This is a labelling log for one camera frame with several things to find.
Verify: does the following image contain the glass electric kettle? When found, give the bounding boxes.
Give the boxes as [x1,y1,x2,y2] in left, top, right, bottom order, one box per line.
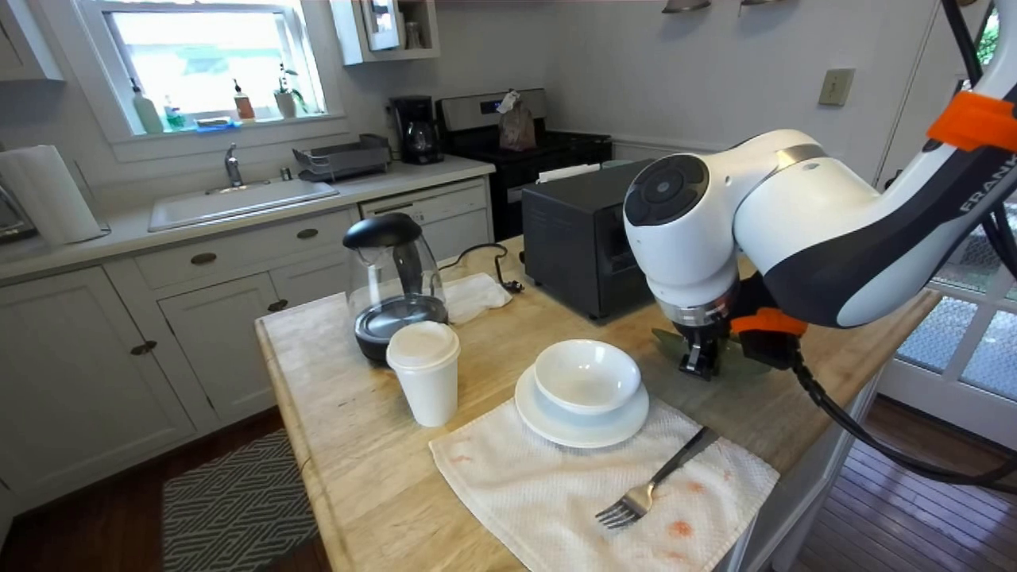
[341,211,451,373]

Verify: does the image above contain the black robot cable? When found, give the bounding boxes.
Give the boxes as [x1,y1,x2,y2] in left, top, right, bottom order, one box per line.
[766,0,1017,493]

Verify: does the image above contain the brown paper bag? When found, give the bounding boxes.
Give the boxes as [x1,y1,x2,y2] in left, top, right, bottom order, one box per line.
[494,90,540,155]

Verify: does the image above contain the black appliance power cord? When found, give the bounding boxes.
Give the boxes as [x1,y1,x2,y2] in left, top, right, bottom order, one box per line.
[447,239,526,299]

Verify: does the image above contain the stained white cloth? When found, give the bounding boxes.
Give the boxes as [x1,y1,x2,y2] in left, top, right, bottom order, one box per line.
[427,396,781,572]

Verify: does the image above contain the orange cable clamp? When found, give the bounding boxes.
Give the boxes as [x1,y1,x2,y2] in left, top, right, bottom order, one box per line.
[928,90,1017,155]
[729,307,810,344]

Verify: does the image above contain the white plate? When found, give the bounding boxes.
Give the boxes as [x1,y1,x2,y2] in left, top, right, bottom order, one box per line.
[512,363,651,455]

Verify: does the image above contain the white glass pane door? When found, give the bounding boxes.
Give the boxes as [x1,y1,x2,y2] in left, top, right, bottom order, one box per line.
[877,211,1017,455]

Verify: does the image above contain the white bowl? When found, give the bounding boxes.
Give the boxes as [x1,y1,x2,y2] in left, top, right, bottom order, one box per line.
[532,336,645,419]

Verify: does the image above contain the grey dish rack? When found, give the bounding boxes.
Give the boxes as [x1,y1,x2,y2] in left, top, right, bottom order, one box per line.
[290,130,394,186]

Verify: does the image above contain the small potted plant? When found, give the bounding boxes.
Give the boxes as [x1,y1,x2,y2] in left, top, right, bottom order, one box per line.
[271,65,311,120]

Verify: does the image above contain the silver fork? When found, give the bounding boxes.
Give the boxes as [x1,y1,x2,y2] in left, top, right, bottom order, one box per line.
[592,427,721,535]

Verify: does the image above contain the grey patterned rug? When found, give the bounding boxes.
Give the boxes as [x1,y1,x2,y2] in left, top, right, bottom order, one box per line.
[158,427,322,572]

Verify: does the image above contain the small white napkin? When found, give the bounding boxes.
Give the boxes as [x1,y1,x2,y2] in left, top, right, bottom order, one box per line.
[438,271,515,329]

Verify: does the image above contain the kitchen window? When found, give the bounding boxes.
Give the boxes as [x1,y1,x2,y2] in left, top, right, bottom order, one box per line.
[74,0,347,139]

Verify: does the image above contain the orange soap bottle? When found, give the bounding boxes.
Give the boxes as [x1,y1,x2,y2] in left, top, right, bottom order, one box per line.
[231,76,258,124]

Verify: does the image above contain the white paper cup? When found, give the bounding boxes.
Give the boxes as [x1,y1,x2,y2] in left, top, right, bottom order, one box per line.
[381,319,463,434]

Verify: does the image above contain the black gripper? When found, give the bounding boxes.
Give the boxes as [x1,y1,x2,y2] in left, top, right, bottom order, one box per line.
[664,302,740,382]

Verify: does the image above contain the black stove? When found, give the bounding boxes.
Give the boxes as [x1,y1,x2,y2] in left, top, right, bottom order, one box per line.
[434,86,617,245]

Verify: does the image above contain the green soap bottle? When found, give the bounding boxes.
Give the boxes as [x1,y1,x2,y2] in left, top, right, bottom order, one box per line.
[131,83,167,138]

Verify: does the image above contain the black toaster oven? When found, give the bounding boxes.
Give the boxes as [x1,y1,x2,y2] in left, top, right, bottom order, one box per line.
[519,155,664,329]

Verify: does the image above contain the white base cabinets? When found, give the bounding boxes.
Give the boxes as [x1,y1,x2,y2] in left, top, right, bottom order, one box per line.
[0,173,499,521]

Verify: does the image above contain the beige wall switch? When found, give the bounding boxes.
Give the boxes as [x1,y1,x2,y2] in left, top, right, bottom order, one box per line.
[818,66,858,113]

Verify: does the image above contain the paper towel roll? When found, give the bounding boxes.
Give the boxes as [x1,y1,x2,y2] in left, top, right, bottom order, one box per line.
[0,143,108,249]

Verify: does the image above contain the chrome faucet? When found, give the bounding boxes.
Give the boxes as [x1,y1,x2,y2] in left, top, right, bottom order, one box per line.
[220,143,248,191]

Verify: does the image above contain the blue sponge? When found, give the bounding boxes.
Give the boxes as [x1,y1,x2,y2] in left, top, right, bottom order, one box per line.
[191,116,245,138]

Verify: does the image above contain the black coffee maker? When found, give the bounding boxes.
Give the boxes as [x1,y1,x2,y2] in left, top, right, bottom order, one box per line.
[384,96,446,170]

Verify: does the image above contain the white stove towel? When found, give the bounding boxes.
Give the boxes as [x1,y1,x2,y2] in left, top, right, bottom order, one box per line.
[535,158,604,189]

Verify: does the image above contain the white glass door wall cabinet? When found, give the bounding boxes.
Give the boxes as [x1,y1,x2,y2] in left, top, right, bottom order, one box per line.
[328,0,442,71]

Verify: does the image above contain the white plain wall cabinet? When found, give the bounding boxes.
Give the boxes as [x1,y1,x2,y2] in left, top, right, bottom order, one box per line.
[0,0,66,86]

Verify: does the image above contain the white kitchen sink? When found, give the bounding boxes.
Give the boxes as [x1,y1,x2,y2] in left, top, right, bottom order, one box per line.
[147,178,344,235]

